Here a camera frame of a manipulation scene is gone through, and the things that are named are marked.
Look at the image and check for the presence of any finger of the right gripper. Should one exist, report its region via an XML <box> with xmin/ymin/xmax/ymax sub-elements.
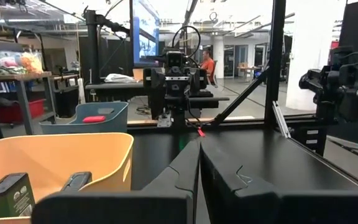
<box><xmin>191</xmin><ymin>68</ymin><xmax>208</xmax><ymax>96</ymax></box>
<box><xmin>149</xmin><ymin>67</ymin><xmax>167</xmax><ymax>121</ymax></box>

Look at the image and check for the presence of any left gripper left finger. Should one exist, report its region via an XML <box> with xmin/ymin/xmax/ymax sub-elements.
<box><xmin>31</xmin><ymin>138</ymin><xmax>201</xmax><ymax>224</ymax></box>

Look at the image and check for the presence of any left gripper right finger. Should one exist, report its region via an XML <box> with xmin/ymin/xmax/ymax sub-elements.
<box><xmin>200</xmin><ymin>138</ymin><xmax>358</xmax><ymax>224</ymax></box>

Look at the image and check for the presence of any red block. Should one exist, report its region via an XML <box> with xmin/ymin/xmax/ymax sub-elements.
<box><xmin>82</xmin><ymin>115</ymin><xmax>107</xmax><ymax>124</ymax></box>

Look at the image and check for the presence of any person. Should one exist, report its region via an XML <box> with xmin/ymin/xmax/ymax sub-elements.
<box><xmin>200</xmin><ymin>48</ymin><xmax>216</xmax><ymax>85</ymax></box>

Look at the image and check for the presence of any clear plastic bag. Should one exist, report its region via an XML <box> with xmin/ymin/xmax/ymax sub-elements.
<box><xmin>104</xmin><ymin>73</ymin><xmax>137</xmax><ymax>84</ymax></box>

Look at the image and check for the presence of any grey desk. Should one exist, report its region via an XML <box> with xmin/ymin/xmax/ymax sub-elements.
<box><xmin>85</xmin><ymin>81</ymin><xmax>145</xmax><ymax>103</ymax></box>

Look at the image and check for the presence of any blue-grey plastic bin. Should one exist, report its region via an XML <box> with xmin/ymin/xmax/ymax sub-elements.
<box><xmin>39</xmin><ymin>101</ymin><xmax>129</xmax><ymax>135</ymax></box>

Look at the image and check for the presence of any black computer monitor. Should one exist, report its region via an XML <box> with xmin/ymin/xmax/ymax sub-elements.
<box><xmin>130</xmin><ymin>0</ymin><xmax>161</xmax><ymax>68</ymax></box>

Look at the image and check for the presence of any black monitor pole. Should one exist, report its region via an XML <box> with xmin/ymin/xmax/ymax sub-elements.
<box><xmin>84</xmin><ymin>9</ymin><xmax>130</xmax><ymax>85</ymax></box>

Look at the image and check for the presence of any black trash bin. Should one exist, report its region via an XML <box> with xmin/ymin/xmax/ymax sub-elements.
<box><xmin>53</xmin><ymin>86</ymin><xmax>81</xmax><ymax>118</ymax></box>

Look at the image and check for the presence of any yellow plastic bin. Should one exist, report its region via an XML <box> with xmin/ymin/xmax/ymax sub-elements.
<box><xmin>0</xmin><ymin>133</ymin><xmax>135</xmax><ymax>224</ymax></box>

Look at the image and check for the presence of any red storage bin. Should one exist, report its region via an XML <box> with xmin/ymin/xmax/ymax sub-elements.
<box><xmin>0</xmin><ymin>98</ymin><xmax>47</xmax><ymax>124</ymax></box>

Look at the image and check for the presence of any bag of colourful items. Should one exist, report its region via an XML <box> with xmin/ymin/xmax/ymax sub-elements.
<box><xmin>0</xmin><ymin>50</ymin><xmax>45</xmax><ymax>75</ymax></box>

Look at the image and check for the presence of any black mounted device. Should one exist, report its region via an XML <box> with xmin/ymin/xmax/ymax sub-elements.
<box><xmin>298</xmin><ymin>45</ymin><xmax>358</xmax><ymax>123</ymax></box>

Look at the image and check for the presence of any metal shelf wooden top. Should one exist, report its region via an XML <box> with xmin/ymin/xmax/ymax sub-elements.
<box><xmin>0</xmin><ymin>71</ymin><xmax>57</xmax><ymax>135</ymax></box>

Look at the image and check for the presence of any green cloth bundle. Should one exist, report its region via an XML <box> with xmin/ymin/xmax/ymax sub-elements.
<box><xmin>0</xmin><ymin>66</ymin><xmax>21</xmax><ymax>76</ymax></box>

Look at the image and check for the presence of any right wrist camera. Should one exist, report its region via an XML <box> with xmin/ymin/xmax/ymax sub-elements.
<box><xmin>165</xmin><ymin>50</ymin><xmax>185</xmax><ymax>68</ymax></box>

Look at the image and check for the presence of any black right frame strut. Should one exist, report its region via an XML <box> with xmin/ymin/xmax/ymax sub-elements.
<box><xmin>213</xmin><ymin>0</ymin><xmax>291</xmax><ymax>139</ymax></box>

